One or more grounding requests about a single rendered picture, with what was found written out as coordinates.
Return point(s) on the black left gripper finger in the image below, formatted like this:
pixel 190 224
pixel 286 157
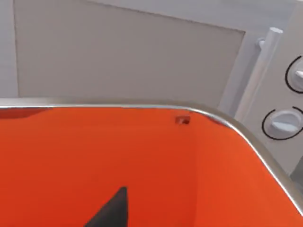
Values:
pixel 116 210

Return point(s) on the orange basket with metal rim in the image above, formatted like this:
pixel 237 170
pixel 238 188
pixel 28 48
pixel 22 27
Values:
pixel 146 165

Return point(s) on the pale microwave oven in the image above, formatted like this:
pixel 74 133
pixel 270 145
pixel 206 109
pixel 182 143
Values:
pixel 132 54

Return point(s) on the white microwave knob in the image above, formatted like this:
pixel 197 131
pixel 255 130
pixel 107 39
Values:
pixel 282 123
pixel 297 75

